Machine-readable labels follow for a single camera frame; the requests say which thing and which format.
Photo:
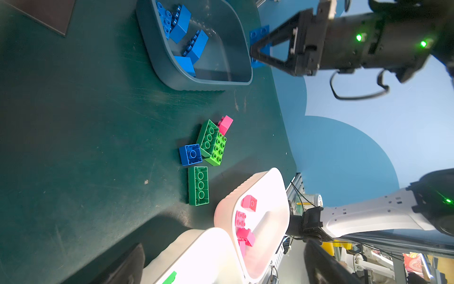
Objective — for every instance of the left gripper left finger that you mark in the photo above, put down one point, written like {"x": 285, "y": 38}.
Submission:
{"x": 127, "y": 269}

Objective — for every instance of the right white tray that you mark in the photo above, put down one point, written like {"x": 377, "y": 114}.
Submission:
{"x": 269, "y": 223}

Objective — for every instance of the left white tray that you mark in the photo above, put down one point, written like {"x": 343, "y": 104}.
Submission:
{"x": 198, "y": 257}

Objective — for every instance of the long blue lego brick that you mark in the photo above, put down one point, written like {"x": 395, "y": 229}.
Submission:
{"x": 166, "y": 19}

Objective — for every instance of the pink lego brick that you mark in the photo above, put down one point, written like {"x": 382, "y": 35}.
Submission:
{"x": 224, "y": 124}
{"x": 249, "y": 203}
{"x": 242, "y": 245}
{"x": 240, "y": 218}
{"x": 247, "y": 236}

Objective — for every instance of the small blue lego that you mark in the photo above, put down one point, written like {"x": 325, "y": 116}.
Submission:
{"x": 190, "y": 154}

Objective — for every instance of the white tray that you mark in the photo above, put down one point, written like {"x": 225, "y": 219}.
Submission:
{"x": 198, "y": 257}
{"x": 269, "y": 223}

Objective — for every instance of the long dark green lego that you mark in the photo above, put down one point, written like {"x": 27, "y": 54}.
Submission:
{"x": 198, "y": 184}

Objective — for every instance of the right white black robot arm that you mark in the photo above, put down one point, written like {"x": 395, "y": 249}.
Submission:
{"x": 427, "y": 204}

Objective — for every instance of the dark green lego plate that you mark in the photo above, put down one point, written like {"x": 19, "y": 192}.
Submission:
{"x": 207, "y": 138}

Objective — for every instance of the long light green lego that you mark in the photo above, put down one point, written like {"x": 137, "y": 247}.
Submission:
{"x": 215, "y": 159}

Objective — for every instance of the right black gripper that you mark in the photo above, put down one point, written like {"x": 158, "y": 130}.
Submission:
{"x": 308, "y": 42}

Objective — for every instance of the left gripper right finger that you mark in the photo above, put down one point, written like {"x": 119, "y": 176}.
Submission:
{"x": 322, "y": 268}

